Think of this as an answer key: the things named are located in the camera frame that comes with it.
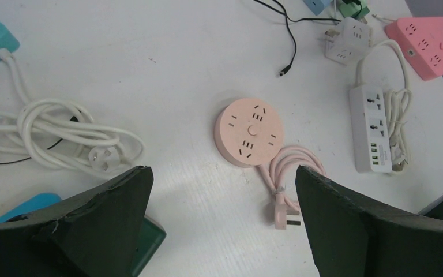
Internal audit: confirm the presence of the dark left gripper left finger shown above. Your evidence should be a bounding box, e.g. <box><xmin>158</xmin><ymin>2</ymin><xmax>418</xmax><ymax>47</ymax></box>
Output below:
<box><xmin>0</xmin><ymin>166</ymin><xmax>154</xmax><ymax>276</ymax></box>

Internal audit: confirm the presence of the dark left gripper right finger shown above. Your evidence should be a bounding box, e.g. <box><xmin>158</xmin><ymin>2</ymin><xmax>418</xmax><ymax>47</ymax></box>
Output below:
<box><xmin>295</xmin><ymin>166</ymin><xmax>443</xmax><ymax>276</ymax></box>

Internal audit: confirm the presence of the blue cube socket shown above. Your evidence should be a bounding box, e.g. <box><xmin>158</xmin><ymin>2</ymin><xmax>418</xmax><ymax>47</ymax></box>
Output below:
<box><xmin>0</xmin><ymin>193</ymin><xmax>62</xmax><ymax>223</ymax></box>

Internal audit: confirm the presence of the round pink socket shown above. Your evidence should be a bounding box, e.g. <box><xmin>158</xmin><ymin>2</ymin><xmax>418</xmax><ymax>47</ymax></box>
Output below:
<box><xmin>214</xmin><ymin>98</ymin><xmax>284</xmax><ymax>167</ymax></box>

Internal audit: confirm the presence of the dark green cube socket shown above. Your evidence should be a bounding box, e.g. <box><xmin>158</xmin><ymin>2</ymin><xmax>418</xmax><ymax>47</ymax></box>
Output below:
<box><xmin>131</xmin><ymin>216</ymin><xmax>167</xmax><ymax>276</ymax></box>

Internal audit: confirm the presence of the white cube plug adapter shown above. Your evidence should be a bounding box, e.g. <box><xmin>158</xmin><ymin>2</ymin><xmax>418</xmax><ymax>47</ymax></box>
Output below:
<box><xmin>324</xmin><ymin>17</ymin><xmax>372</xmax><ymax>65</ymax></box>

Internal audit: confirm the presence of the white power strip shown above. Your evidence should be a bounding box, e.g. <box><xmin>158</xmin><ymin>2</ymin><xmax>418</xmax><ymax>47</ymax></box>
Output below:
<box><xmin>349</xmin><ymin>84</ymin><xmax>392</xmax><ymax>173</ymax></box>

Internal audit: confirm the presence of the pink triangular power strip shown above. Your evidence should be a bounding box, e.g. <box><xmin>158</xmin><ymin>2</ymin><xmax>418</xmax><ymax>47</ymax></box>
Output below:
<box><xmin>385</xmin><ymin>17</ymin><xmax>443</xmax><ymax>81</ymax></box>

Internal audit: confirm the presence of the green charger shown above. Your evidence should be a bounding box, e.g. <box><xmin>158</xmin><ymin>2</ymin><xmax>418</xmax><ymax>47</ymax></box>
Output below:
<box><xmin>337</xmin><ymin>0</ymin><xmax>370</xmax><ymax>24</ymax></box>

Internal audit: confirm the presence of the light blue charger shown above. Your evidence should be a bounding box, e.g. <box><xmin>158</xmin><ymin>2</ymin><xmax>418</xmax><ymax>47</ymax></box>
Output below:
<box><xmin>303</xmin><ymin>0</ymin><xmax>333</xmax><ymax>16</ymax></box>

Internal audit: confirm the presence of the pink coiled cable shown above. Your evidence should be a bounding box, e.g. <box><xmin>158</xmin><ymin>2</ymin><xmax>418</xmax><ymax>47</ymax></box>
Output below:
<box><xmin>257</xmin><ymin>145</ymin><xmax>327</xmax><ymax>231</ymax></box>

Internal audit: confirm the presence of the white bundled cable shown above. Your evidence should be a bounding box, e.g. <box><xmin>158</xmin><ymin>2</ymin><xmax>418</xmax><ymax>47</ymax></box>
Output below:
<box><xmin>0</xmin><ymin>47</ymin><xmax>146</xmax><ymax>181</ymax></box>

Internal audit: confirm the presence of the white cable of white strip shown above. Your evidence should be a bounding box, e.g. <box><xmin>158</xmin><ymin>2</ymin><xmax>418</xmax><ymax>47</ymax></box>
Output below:
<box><xmin>355</xmin><ymin>39</ymin><xmax>414</xmax><ymax>173</ymax></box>

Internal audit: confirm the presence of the thin black cable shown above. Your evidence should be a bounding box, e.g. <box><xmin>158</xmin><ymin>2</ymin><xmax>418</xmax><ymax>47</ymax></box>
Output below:
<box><xmin>251</xmin><ymin>0</ymin><xmax>343</xmax><ymax>78</ymax></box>

